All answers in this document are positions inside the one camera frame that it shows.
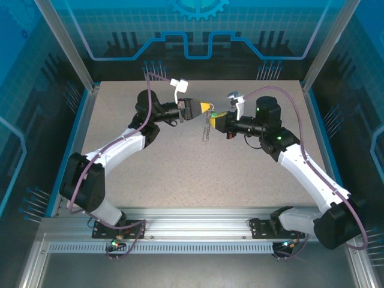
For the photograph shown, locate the slotted grey cable duct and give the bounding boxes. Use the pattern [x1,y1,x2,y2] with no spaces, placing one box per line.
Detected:
[47,242,278,255]

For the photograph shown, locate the aluminium frame post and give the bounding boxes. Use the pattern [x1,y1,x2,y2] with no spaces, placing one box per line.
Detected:
[32,0,101,94]
[301,0,362,93]

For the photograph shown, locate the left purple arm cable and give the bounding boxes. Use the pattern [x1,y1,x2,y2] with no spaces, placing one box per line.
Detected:
[68,71,148,262]

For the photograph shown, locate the blue table edge strip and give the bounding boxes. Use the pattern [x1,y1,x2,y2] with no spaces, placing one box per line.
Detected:
[305,89,355,217]
[49,88,91,217]

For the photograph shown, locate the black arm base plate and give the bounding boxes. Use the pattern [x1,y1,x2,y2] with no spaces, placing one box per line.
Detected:
[91,219,147,240]
[249,218,310,240]

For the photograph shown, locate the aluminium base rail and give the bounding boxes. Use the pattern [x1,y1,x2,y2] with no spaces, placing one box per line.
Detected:
[37,206,359,244]

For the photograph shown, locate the small LED connector board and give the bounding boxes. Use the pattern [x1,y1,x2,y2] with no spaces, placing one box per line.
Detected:
[277,239,301,250]
[106,238,127,253]

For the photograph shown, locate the silver key holder with rings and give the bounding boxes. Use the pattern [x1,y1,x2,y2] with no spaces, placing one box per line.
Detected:
[200,113,214,144]

